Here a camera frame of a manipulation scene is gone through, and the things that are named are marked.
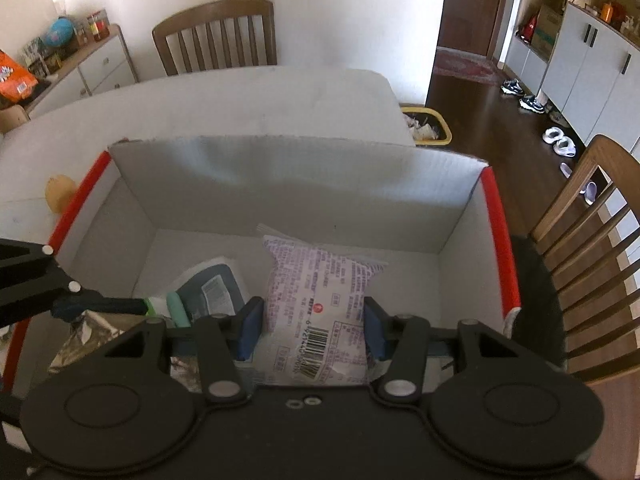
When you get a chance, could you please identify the yellow bun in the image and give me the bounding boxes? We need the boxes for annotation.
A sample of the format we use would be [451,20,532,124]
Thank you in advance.
[45,174,79,213]

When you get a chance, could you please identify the yellow trash bin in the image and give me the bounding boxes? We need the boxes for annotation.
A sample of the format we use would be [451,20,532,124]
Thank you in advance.
[400,104,453,147]

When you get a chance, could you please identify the white sideboard with wooden top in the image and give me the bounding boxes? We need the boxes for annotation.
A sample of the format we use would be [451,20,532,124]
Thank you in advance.
[0,24,139,122]

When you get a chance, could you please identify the white floor cabinet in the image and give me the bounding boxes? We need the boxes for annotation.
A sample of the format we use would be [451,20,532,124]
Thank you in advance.
[542,2,640,151]

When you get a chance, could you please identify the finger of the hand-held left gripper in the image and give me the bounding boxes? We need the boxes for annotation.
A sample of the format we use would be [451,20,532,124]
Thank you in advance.
[0,239,149,329]

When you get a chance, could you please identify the red-lidded sauce jar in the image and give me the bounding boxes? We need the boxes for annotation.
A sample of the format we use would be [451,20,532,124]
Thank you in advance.
[87,10,110,42]

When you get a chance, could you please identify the patterned red rug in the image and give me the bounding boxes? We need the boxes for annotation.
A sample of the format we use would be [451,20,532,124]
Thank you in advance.
[432,47,506,83]

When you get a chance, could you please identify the silver foil wrapper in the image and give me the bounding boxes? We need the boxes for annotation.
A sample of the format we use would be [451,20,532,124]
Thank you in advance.
[47,310,203,393]

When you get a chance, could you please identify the brown cardboard box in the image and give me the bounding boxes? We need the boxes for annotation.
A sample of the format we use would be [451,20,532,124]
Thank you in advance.
[530,5,563,56]

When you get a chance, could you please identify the purple printed plastic packet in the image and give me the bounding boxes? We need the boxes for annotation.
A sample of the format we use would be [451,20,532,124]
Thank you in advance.
[252,222,391,388]

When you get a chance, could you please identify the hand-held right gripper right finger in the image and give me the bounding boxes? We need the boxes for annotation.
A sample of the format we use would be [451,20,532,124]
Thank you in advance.
[362,296,523,405]

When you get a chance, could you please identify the blue globe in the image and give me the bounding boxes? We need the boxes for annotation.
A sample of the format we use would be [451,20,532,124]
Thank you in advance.
[42,16,76,48]

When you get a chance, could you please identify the dark wooden door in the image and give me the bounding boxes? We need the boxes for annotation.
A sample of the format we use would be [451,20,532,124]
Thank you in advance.
[437,0,516,58]

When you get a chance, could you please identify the orange snack bag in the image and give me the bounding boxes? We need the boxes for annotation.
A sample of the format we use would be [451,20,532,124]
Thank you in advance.
[0,50,40,102]

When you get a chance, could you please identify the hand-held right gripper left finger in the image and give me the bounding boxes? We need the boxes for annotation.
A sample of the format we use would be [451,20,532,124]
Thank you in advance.
[100,296,265,405]

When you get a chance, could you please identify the wet wipes pack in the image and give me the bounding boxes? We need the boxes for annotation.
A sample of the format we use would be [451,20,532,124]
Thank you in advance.
[147,257,248,330]

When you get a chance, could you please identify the red cardboard box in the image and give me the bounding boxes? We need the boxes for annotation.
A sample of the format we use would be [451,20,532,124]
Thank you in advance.
[0,135,522,398]

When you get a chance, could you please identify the wooden slat-back chair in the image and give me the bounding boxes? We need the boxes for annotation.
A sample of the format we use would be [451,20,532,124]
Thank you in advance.
[152,0,278,77]
[510,135,640,386]

